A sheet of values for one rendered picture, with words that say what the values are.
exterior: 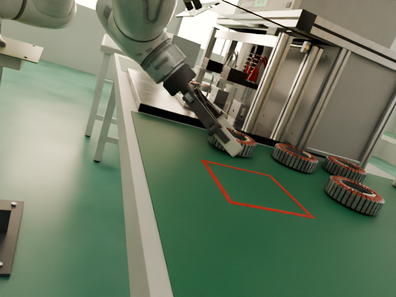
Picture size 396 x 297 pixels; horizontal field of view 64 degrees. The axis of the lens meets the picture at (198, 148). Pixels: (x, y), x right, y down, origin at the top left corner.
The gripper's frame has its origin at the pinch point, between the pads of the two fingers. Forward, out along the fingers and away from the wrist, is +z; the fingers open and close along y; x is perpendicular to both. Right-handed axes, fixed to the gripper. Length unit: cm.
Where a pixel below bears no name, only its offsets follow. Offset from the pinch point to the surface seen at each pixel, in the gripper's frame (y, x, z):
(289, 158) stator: -0.9, 7.5, 12.6
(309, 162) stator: -0.6, 10.3, 16.3
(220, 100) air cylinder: -56, -1, -3
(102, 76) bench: -174, -68, -64
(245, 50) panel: -77, 20, -10
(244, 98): -36.7, 7.6, -0.2
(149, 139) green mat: 14.0, -10.1, -13.4
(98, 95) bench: -174, -81, -57
